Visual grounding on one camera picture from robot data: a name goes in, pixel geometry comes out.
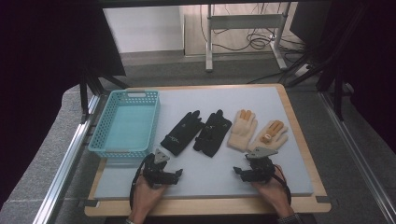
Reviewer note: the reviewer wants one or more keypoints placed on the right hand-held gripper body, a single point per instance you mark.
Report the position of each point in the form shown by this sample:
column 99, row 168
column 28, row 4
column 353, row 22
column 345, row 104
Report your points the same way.
column 261, row 171

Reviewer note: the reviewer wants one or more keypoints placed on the black tripod stand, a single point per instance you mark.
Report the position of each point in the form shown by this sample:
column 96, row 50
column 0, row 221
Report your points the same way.
column 84, row 96
column 337, row 90

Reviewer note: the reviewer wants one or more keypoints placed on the person's left hand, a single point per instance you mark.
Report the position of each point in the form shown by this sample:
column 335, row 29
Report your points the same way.
column 144, row 199

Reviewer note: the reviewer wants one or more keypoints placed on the beige glove with orange fingers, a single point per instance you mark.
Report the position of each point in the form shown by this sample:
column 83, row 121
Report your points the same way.
column 241, row 132

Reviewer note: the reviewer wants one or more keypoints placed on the white power strip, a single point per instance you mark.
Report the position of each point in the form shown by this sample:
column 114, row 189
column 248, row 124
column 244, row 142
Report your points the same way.
column 302, row 70

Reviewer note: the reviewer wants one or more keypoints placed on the beige glove with white tag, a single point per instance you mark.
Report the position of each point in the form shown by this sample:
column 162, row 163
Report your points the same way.
column 280, row 137

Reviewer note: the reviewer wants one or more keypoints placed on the white metal desk frame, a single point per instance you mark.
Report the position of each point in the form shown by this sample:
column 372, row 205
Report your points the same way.
column 246, row 21

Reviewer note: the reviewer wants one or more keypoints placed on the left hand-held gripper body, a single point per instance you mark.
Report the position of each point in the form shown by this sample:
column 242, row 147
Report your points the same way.
column 155, row 172

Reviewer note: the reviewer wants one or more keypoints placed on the teal plastic basket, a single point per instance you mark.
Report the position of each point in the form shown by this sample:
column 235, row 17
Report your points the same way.
column 126, row 126

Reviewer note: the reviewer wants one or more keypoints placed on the aluminium rail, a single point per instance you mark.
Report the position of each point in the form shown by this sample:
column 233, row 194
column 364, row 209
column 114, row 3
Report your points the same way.
column 358, row 155
column 65, row 161

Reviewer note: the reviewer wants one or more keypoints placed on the black glove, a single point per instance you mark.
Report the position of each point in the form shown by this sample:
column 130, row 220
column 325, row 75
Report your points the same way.
column 212, row 137
column 181, row 133

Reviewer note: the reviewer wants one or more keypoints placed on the black table corner clamp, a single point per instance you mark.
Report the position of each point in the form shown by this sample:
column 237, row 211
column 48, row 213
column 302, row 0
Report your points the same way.
column 88, row 203
column 323, row 199

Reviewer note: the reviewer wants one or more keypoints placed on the person's right hand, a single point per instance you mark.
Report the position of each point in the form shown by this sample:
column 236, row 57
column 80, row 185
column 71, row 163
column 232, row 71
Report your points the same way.
column 275, row 194

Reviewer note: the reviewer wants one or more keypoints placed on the black curtain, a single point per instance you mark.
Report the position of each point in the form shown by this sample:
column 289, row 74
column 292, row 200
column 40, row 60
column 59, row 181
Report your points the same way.
column 373, row 62
column 46, row 46

